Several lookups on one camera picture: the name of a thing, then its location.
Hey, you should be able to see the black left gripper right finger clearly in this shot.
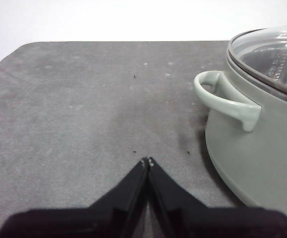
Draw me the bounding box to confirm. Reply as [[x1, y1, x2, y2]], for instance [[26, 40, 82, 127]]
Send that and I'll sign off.
[[147, 157, 287, 238]]

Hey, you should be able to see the pale green electric steamer pot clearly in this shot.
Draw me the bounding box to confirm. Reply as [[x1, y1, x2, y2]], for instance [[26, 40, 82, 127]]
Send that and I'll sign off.
[[194, 47, 287, 213]]

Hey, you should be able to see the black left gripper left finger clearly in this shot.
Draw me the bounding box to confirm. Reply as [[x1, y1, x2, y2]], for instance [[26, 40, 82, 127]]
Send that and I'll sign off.
[[0, 157, 148, 238]]

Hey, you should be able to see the glass lid with green knob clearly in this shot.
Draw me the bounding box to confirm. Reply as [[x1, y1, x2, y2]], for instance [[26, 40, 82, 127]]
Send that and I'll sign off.
[[227, 23, 287, 109]]

